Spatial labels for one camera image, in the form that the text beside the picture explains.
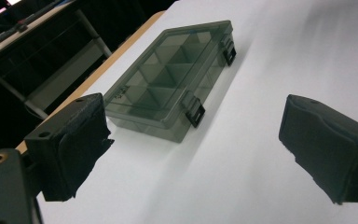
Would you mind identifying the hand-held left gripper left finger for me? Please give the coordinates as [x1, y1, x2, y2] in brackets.
[24, 92, 116, 203]

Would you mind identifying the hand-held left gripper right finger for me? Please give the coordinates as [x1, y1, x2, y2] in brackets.
[278, 93, 358, 205]

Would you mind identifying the grey transparent compartment box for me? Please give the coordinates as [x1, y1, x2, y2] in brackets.
[103, 20, 238, 144]

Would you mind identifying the grey metal stand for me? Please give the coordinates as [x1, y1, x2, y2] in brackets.
[0, 0, 113, 120]

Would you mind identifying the white board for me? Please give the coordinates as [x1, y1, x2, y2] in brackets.
[35, 0, 358, 224]

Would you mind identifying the long black tool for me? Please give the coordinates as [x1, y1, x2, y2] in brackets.
[0, 0, 73, 43]

